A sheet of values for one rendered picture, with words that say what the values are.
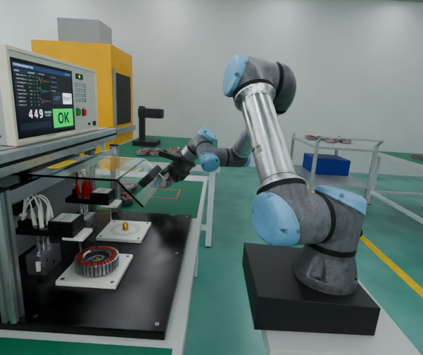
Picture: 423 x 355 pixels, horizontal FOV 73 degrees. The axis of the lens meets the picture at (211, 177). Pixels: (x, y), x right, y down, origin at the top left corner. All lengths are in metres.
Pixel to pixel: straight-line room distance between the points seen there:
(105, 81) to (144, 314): 3.97
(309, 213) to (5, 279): 0.62
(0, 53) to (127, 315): 0.60
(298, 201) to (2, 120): 0.65
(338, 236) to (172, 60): 5.66
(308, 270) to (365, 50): 6.17
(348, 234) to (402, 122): 6.45
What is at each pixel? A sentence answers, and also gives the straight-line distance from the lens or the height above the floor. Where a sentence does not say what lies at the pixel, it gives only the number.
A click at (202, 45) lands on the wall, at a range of 6.12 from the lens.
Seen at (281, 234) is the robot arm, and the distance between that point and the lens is 0.60.
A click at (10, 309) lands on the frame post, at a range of 0.75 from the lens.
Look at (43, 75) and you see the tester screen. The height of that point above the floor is 1.27.
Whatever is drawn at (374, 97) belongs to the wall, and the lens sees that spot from 6.78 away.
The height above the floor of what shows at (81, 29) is 2.16.
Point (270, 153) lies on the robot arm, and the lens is 0.68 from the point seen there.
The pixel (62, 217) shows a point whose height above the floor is 0.92.
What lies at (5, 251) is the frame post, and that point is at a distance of 0.68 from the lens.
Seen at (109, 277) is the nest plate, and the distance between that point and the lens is 0.82.
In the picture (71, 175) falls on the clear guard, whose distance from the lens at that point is 0.67.
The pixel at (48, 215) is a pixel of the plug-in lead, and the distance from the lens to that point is 0.86.
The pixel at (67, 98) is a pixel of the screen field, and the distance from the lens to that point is 0.93.
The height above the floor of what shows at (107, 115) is 1.00.
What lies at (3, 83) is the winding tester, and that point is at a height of 1.24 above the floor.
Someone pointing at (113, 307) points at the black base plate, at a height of 0.77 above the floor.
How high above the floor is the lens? 1.23
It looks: 14 degrees down
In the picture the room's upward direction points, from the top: 3 degrees clockwise
